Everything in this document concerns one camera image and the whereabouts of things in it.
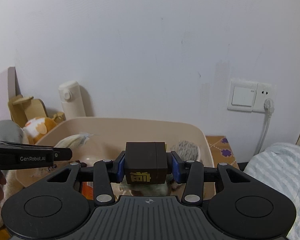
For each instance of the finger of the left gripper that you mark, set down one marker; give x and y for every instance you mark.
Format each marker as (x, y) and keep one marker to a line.
(15, 156)

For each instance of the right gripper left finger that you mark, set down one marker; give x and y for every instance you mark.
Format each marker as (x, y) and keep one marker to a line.
(105, 172)

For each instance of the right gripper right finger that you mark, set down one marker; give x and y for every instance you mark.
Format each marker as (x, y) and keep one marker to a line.
(190, 173)

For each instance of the brown hedgehog plush keychain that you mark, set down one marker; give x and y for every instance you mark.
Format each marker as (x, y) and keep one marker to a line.
(187, 150)

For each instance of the small black box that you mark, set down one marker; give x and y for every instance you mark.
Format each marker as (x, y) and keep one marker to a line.
(145, 163)

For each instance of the clear plastic bag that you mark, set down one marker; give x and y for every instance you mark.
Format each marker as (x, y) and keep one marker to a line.
(74, 141)

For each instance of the orange bottle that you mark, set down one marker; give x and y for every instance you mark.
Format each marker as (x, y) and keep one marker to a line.
(87, 190)

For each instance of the green plaid scrunchie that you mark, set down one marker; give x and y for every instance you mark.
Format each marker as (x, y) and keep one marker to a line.
(141, 190)

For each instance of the grey plush pillow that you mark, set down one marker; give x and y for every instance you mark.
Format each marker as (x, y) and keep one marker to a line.
(11, 132)

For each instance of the beige plastic storage bin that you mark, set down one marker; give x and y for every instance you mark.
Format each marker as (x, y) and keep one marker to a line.
(110, 135)

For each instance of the orange patterned cardboard box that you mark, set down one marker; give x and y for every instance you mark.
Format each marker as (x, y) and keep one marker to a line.
(221, 150)

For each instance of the orange plush toy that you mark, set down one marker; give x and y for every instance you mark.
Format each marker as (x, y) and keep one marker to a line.
(37, 127)

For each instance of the wooden stand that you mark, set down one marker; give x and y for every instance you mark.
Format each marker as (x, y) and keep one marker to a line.
(23, 109)

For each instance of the lilac board panel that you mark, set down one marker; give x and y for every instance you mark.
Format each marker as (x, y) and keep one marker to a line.
(7, 91)

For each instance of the white thermos bottle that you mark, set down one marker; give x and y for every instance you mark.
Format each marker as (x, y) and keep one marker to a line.
(71, 100)

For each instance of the striped light blue blanket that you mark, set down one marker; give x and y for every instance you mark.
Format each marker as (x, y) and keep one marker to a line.
(278, 166)

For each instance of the white wall switch socket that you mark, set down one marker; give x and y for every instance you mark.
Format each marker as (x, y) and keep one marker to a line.
(249, 96)

